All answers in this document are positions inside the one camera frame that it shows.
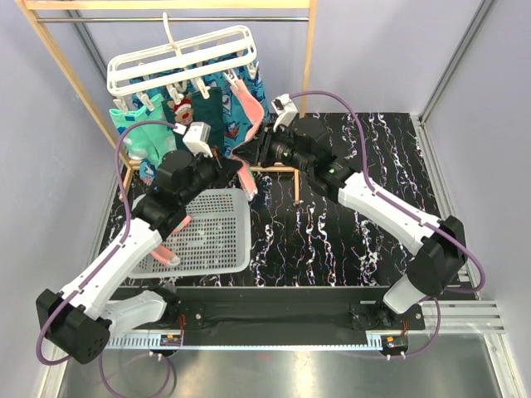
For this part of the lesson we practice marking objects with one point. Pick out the blue shark print shorts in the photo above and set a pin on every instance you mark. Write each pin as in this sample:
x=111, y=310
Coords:
x=235, y=120

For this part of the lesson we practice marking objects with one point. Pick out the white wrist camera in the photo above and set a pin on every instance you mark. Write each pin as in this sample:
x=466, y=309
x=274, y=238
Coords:
x=195, y=137
x=285, y=109

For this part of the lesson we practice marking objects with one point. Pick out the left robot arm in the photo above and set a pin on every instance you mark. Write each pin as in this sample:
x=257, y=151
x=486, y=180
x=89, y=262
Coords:
x=80, y=319

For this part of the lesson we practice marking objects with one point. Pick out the wooden clothes rack frame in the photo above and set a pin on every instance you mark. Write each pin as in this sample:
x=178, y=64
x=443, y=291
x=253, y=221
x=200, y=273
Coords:
x=34, y=9

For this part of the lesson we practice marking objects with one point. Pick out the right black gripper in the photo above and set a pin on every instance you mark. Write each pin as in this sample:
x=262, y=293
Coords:
x=268, y=139

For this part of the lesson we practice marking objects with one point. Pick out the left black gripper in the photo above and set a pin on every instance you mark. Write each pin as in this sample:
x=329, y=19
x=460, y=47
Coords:
x=225, y=169

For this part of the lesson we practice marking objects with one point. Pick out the plain dark green sock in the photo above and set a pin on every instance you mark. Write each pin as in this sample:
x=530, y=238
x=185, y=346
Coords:
x=210, y=111

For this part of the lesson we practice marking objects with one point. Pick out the white plastic basket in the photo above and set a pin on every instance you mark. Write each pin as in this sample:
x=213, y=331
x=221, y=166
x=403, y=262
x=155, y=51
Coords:
x=217, y=240

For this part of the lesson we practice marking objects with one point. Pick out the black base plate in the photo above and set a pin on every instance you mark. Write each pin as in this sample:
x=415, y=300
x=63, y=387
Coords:
x=283, y=318

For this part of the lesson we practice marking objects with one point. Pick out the mint sock outer left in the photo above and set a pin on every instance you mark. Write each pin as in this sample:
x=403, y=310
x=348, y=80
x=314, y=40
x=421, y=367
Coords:
x=138, y=143

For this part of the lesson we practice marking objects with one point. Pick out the mint sock with blue logo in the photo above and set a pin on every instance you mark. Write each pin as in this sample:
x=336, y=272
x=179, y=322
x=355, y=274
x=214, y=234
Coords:
x=160, y=136

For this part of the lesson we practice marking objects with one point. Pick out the green reindeer sock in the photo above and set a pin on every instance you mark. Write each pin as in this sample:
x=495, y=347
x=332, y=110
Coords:
x=181, y=113

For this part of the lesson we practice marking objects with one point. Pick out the pink sock front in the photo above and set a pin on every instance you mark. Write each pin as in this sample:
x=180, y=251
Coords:
x=255, y=113

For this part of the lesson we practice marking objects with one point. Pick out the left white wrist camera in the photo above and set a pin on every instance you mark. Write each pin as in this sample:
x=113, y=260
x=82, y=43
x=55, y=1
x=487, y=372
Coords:
x=195, y=137

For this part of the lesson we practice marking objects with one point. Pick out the metal rack rod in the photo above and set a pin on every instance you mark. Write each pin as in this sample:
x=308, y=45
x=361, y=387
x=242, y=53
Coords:
x=171, y=19

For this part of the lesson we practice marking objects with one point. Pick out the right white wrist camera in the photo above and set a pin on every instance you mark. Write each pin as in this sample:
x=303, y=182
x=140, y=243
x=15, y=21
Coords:
x=285, y=109

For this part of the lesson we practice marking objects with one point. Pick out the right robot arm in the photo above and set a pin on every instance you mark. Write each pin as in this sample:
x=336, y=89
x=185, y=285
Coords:
x=438, y=246

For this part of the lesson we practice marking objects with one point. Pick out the white plastic clip hanger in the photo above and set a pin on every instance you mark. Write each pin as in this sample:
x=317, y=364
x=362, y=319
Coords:
x=175, y=63

